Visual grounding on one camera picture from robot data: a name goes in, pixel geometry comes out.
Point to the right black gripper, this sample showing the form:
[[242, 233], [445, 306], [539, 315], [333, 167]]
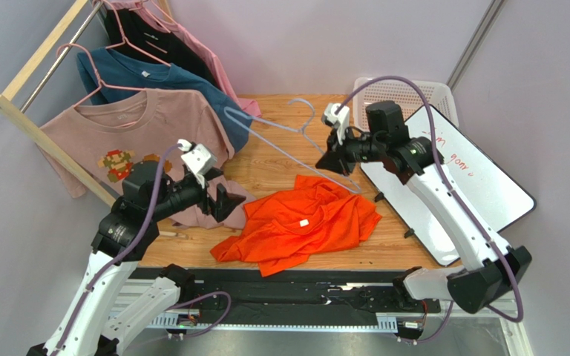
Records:
[[341, 155]]

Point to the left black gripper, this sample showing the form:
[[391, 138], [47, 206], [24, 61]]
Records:
[[225, 202]]

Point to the orange t-shirt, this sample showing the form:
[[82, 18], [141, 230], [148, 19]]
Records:
[[285, 228]]

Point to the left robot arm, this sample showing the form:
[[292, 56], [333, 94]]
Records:
[[123, 237]]

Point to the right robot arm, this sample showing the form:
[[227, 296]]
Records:
[[491, 266]]

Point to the mauve pixel-print t-shirt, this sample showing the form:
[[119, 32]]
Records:
[[108, 140]]

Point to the blue t-shirt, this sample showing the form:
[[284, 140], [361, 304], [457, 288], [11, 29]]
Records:
[[118, 69]]

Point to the pink hanger on blue shirt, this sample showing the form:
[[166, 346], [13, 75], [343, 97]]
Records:
[[100, 82]]

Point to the pink t-shirt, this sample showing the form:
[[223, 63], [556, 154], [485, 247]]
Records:
[[212, 61]]

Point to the black t-shirt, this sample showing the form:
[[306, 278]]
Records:
[[138, 40]]

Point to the white plastic basket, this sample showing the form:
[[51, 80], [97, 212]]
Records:
[[438, 95]]

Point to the whiteboard with red writing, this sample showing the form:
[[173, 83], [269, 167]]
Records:
[[499, 199]]

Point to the metal rack rod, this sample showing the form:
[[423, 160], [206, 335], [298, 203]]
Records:
[[60, 56]]

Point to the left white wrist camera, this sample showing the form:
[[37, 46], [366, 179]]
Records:
[[198, 159]]

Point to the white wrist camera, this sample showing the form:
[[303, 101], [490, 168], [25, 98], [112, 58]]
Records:
[[198, 159], [337, 117]]

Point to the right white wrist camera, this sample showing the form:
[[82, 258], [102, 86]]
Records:
[[337, 117]]

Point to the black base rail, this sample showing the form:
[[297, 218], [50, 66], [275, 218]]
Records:
[[322, 298]]

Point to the aluminium mounting frame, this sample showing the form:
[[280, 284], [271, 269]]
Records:
[[451, 332]]

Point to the wooden clothes rack frame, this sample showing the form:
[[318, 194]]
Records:
[[24, 123]]

